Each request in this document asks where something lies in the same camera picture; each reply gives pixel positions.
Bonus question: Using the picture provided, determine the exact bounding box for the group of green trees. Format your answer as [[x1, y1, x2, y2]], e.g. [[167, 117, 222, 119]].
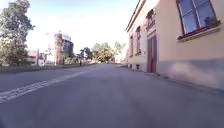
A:
[[79, 41, 128, 64]]

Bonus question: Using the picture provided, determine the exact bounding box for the grey asphalt road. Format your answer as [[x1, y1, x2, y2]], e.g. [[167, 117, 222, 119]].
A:
[[0, 63, 224, 128]]

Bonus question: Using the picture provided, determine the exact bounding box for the round brick tower building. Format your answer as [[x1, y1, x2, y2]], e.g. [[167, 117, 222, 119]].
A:
[[53, 31, 75, 66]]

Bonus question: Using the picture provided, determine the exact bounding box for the yellow building with red door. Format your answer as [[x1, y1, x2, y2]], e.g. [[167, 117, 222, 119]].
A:
[[121, 0, 224, 91]]

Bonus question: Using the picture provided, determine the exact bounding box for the low building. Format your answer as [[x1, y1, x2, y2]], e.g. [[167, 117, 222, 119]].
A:
[[25, 48, 47, 66]]

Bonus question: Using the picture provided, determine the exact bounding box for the grass verge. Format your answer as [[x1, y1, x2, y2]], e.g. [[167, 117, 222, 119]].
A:
[[0, 63, 96, 75]]

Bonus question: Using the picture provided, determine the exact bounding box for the pale cobbled strip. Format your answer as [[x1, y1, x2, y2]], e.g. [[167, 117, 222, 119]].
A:
[[0, 68, 94, 104]]

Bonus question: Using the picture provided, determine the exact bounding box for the tall dark green tree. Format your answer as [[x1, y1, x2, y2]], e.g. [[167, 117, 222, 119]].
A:
[[0, 0, 36, 67]]

